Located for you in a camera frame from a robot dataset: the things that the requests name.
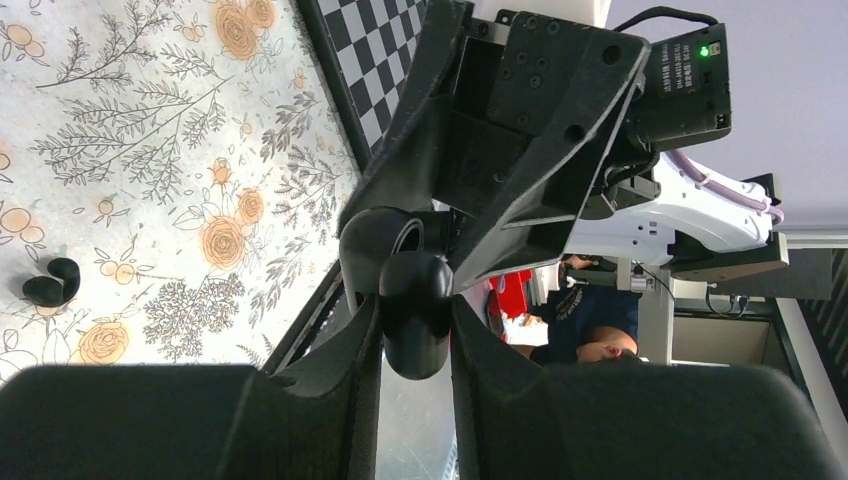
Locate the black white checkerboard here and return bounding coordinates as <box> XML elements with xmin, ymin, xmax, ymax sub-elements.
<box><xmin>295</xmin><ymin>0</ymin><xmax>427</xmax><ymax>169</ymax></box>

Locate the black earbud on mat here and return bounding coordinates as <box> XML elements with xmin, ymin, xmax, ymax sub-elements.
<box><xmin>22</xmin><ymin>257</ymin><xmax>81</xmax><ymax>308</ymax></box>

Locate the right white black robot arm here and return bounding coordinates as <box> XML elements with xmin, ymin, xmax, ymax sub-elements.
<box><xmin>339</xmin><ymin>1</ymin><xmax>788</xmax><ymax>296</ymax></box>

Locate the black earbud charging case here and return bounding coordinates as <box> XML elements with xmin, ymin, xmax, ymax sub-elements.
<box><xmin>339</xmin><ymin>207</ymin><xmax>453</xmax><ymax>380</ymax></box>

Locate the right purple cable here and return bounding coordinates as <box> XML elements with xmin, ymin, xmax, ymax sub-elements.
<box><xmin>665</xmin><ymin>148</ymin><xmax>786</xmax><ymax>227</ymax></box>

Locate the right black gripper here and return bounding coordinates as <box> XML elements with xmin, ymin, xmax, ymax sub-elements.
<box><xmin>338</xmin><ymin>1</ymin><xmax>650</xmax><ymax>290</ymax></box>

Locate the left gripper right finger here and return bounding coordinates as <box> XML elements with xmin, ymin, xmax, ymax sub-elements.
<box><xmin>451</xmin><ymin>295</ymin><xmax>845</xmax><ymax>479</ymax></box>

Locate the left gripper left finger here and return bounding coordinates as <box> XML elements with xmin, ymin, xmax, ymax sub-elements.
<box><xmin>1</xmin><ymin>298</ymin><xmax>381</xmax><ymax>479</ymax></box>

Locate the floral patterned table mat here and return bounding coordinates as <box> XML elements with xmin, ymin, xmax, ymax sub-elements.
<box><xmin>1</xmin><ymin>1</ymin><xmax>357</xmax><ymax>381</ymax></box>

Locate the person in dark shirt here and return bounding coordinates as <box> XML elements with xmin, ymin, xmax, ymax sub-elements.
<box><xmin>525</xmin><ymin>284</ymin><xmax>641</xmax><ymax>366</ymax></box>

